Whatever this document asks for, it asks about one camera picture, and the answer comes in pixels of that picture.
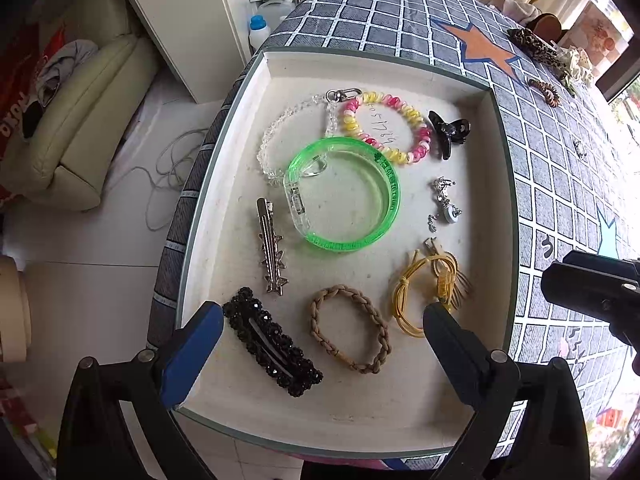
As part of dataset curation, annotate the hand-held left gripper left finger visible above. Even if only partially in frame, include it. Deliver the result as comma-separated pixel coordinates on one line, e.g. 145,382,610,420
57,300,226,480

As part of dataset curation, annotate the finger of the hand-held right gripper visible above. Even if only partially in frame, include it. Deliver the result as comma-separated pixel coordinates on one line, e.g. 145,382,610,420
540,250,640,320

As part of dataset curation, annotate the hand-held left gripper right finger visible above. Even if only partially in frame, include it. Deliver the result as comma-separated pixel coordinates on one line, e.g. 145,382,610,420
422,302,591,480

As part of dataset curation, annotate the yellow elastic hair tie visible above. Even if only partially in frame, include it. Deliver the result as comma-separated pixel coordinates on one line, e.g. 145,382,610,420
391,237,476,338

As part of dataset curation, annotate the beige braided hair tie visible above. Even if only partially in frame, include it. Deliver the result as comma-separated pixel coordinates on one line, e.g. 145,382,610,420
307,284,391,373

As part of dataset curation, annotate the black beaded hair clip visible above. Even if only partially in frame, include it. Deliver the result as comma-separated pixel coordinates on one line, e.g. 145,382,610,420
221,286,325,397

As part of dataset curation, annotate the white tray with green rim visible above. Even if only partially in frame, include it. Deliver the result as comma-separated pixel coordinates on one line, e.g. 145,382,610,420
172,47,516,461

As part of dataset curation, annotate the silver spiked hair clip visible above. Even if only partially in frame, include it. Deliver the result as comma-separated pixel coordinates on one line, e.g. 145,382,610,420
256,197,291,295

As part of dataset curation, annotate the silver charm keychain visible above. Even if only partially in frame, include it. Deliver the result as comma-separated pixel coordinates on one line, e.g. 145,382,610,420
427,176,463,233

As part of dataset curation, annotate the green translucent bangle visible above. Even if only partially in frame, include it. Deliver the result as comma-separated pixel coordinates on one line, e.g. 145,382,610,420
282,136,402,252

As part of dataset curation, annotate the black claw hair clip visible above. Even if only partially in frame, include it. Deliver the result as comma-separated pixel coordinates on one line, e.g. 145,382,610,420
427,110,473,161

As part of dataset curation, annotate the pink yellow spiral bracelet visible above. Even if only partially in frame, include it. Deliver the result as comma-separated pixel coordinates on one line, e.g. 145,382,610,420
340,91,433,166

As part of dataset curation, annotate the clear crystal bead bracelet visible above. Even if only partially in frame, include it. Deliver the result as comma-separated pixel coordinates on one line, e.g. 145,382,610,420
257,87,363,187

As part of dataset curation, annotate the blue felt star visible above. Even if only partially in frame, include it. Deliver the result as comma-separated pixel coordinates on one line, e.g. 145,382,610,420
596,205,624,261

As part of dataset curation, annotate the beige round container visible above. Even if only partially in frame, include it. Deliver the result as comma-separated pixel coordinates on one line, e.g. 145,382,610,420
0,255,32,364

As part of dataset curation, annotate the white polka dot scrunchie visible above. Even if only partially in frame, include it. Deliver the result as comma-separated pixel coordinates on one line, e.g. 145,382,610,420
560,46,596,86

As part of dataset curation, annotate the leopard print hair clip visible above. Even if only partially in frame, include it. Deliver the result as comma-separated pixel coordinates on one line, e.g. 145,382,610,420
507,27,568,68

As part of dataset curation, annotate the beige cushion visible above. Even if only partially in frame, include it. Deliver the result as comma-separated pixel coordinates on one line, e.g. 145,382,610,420
0,34,161,212

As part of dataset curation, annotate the orange felt star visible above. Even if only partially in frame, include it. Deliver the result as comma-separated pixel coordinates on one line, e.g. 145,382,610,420
430,17,523,81

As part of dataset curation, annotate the brown round wooden object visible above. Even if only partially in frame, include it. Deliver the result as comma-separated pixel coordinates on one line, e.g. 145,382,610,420
525,12,562,42

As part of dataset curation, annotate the beige bag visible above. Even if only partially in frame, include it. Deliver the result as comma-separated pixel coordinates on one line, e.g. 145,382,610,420
480,0,544,26

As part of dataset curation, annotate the red printed bag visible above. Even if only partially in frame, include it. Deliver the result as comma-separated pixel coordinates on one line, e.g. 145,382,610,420
0,22,67,203

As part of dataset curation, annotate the grey cloth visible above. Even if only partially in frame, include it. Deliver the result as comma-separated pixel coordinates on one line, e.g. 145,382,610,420
37,40,99,92

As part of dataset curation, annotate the white bottle with blue cap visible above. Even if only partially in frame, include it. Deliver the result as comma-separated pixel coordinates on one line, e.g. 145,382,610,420
248,15,273,54

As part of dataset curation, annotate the white cabinet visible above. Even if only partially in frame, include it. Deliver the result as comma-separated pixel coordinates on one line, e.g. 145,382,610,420
107,0,253,105

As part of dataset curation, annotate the grey checked tablecloth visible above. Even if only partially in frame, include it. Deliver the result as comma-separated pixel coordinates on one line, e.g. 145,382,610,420
147,0,640,461

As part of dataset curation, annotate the white plastic jug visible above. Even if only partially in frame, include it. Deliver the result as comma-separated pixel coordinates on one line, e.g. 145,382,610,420
257,0,299,27

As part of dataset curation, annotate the grey cable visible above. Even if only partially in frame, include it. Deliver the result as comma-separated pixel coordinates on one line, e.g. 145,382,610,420
145,127,209,232

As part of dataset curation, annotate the brown spiral hair tie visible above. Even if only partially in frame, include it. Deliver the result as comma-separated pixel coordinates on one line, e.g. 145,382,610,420
528,79,563,108

